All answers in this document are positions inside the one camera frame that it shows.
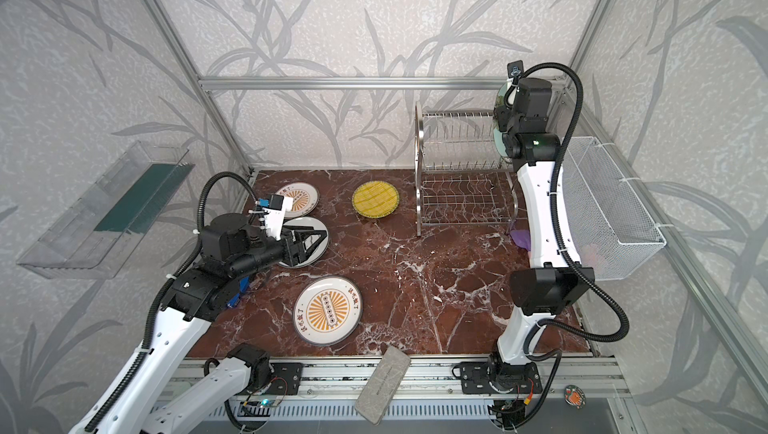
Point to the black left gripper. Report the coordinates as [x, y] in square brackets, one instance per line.
[288, 247]

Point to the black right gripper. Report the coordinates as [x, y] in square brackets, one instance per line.
[503, 120]

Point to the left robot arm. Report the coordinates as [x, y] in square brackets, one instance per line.
[181, 312]

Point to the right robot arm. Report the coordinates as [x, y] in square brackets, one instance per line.
[556, 277]

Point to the steel dish rack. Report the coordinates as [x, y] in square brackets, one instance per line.
[460, 178]

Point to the white plate with green rim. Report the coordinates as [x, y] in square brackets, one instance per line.
[312, 234]

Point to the far orange sunburst plate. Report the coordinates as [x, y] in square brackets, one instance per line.
[305, 198]

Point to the orange sunburst plate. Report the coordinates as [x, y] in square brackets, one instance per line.
[327, 311]
[305, 198]

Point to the near orange sunburst plate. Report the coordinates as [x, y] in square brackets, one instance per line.
[327, 311]

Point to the yellow green woven plate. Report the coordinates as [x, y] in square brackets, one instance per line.
[375, 199]

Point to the grey sponge block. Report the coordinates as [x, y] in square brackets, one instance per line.
[377, 394]

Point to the small round orange gadget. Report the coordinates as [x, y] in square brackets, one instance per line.
[574, 396]

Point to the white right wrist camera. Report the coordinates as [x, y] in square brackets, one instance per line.
[515, 71]

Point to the white wire basket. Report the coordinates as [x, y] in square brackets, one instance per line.
[613, 231]

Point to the clear plastic wall shelf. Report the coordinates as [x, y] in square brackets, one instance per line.
[95, 237]

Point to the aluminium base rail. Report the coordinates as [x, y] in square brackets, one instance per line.
[423, 387]

